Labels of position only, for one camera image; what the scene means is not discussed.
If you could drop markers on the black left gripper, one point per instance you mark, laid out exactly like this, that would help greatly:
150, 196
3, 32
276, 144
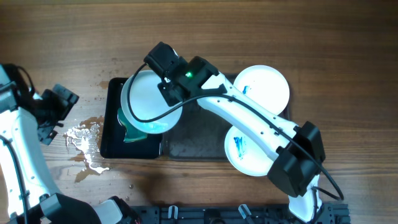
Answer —
66, 105

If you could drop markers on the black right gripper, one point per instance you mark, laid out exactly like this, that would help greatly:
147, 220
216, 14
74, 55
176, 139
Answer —
165, 88

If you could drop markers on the green yellow sponge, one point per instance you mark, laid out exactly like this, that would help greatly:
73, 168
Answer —
132, 134

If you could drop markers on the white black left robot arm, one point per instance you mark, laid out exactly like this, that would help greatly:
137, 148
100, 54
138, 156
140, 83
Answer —
28, 120

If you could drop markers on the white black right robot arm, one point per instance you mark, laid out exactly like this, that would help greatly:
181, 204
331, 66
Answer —
296, 152

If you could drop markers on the dark brown serving tray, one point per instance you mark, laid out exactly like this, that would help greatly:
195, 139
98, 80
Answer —
199, 134

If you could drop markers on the black water basin tray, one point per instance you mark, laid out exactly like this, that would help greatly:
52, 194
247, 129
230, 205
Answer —
113, 142

